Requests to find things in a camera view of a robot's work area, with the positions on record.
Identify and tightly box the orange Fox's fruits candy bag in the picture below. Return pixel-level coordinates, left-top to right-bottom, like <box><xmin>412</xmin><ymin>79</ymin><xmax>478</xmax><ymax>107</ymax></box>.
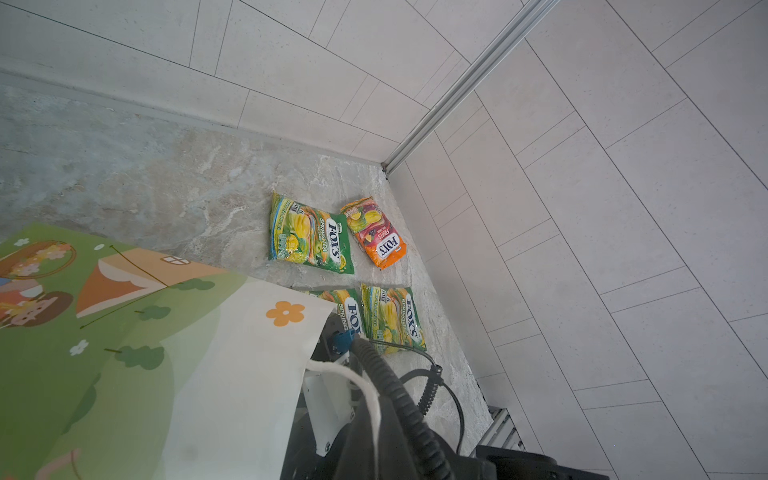
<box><xmin>341</xmin><ymin>197</ymin><xmax>407</xmax><ymax>269</ymax></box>

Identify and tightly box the green Fox's candy bag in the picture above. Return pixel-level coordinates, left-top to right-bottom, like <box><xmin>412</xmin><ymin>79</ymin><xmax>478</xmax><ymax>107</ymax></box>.
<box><xmin>269</xmin><ymin>192</ymin><xmax>355</xmax><ymax>275</ymax></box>
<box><xmin>361</xmin><ymin>284</ymin><xmax>427</xmax><ymax>352</ymax></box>
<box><xmin>308</xmin><ymin>288</ymin><xmax>366</xmax><ymax>338</ymax></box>

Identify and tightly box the white paper bag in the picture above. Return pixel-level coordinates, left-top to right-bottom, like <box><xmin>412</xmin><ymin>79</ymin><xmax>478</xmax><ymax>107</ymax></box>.
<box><xmin>1</xmin><ymin>224</ymin><xmax>335</xmax><ymax>479</ymax></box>

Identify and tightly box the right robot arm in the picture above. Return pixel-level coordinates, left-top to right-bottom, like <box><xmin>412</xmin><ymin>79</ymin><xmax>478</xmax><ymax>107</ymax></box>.
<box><xmin>279</xmin><ymin>313</ymin><xmax>596</xmax><ymax>479</ymax></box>

